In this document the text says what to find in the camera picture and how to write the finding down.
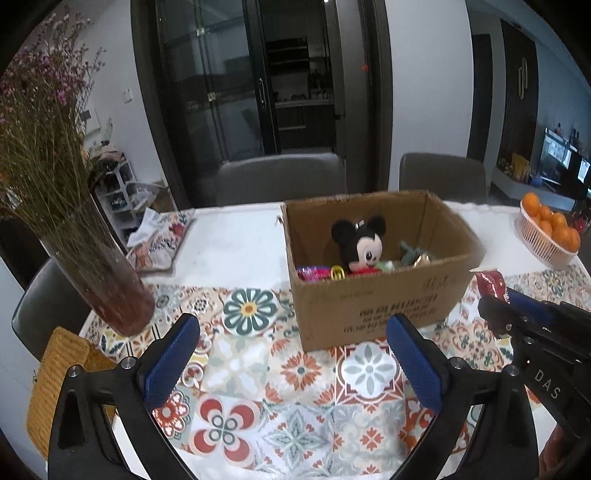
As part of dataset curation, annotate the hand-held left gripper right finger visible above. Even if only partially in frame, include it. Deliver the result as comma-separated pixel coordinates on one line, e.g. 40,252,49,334
385,313,541,480

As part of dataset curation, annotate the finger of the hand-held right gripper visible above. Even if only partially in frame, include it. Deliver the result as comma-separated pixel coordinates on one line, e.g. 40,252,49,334
478,295,525,337
506,288,557,324

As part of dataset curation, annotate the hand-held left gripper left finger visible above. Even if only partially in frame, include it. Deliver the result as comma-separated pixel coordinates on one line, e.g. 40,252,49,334
46,313,202,480

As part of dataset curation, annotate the red snack packet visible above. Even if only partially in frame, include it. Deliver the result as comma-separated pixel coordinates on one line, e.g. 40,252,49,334
468,268,511,305

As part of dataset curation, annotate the brown cardboard box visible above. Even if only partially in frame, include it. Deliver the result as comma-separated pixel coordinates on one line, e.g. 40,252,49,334
279,189,486,352

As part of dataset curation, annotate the black mouse plush toy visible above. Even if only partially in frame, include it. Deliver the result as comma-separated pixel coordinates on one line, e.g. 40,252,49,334
331,215,387,278

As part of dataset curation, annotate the person's right forearm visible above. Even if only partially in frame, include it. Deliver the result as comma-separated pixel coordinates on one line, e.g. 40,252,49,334
538,425,591,480

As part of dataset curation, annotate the white plastic fruit basket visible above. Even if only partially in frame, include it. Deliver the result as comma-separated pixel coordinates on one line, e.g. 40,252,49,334
514,203,580,270

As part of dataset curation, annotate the pile of oranges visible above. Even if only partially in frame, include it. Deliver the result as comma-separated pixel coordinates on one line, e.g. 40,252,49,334
521,191,581,253

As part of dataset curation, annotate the patterned tile print tablecloth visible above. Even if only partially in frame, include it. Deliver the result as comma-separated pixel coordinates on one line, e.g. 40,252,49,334
78,198,591,480

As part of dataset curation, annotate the glass vase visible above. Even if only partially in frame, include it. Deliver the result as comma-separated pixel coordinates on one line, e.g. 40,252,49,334
39,203,156,337

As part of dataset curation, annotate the yellow woven mat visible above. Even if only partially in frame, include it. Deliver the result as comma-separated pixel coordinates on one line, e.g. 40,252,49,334
27,325,118,460

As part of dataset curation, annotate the white low cabinet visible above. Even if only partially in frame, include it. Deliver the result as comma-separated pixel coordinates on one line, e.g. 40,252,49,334
492,164,555,206

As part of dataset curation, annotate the grey upholstered chair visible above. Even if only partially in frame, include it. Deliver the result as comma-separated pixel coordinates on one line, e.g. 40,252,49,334
11,258,93,361
215,153,348,208
398,152,488,204

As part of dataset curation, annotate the white shoe rack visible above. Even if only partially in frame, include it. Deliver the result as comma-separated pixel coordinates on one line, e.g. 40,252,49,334
90,143,160,241

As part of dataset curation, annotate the dried flower bunch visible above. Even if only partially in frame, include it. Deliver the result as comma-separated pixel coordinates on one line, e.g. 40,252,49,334
0,11,121,278

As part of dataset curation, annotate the dark glass sliding door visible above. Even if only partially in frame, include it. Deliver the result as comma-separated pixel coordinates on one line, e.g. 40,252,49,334
131,0,393,208

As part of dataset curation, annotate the dark door gold handle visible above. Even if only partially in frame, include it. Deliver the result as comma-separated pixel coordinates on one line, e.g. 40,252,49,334
501,18,541,161

